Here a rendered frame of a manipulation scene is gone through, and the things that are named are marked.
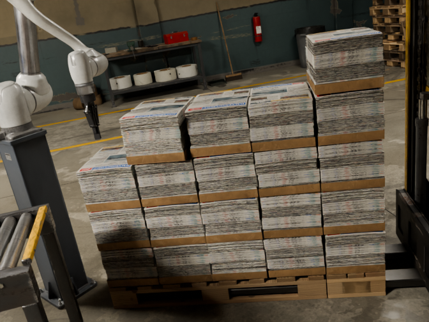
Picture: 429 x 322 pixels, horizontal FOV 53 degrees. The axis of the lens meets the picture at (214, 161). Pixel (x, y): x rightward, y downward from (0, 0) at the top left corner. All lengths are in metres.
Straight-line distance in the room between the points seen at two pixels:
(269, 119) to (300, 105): 0.15
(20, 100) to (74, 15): 6.30
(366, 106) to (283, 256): 0.84
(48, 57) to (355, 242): 7.31
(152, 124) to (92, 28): 6.72
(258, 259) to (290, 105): 0.80
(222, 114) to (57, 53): 6.91
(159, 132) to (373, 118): 0.95
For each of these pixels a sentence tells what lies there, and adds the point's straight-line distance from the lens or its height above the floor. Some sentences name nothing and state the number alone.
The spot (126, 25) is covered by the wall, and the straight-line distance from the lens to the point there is 8.66.
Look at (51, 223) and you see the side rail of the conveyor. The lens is 2.00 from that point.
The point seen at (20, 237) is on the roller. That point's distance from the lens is 1.79.
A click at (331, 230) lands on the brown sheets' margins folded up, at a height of 0.40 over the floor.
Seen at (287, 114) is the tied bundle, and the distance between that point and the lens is 1.96.
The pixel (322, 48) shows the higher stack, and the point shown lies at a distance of 1.92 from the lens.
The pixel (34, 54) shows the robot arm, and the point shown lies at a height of 1.38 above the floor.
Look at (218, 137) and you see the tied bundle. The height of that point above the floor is 0.92.
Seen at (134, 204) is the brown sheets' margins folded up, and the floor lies 0.63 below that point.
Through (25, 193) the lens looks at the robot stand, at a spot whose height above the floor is 0.71.
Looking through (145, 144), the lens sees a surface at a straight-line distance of 2.06.
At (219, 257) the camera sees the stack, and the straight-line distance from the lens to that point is 2.27.
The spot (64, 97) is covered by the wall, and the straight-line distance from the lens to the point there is 8.80.
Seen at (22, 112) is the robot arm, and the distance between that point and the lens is 2.44.
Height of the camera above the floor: 1.51
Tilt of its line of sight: 20 degrees down
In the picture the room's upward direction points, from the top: 9 degrees counter-clockwise
